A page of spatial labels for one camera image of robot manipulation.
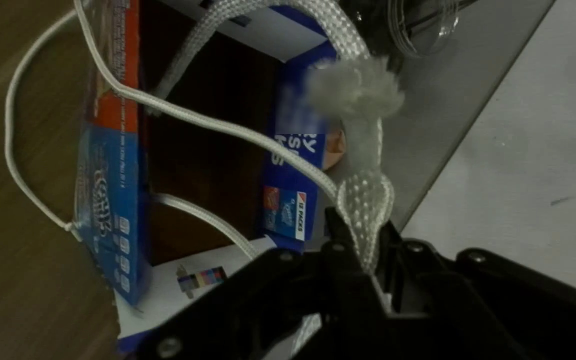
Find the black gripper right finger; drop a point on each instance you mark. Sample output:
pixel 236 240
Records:
pixel 391 269

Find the clear plastic bottle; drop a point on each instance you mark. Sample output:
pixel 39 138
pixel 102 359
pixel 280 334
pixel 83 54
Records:
pixel 407 29

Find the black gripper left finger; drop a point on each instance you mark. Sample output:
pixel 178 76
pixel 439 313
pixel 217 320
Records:
pixel 338 252

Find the blue cardboard snack box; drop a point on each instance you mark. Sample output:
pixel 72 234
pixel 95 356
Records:
pixel 157 197

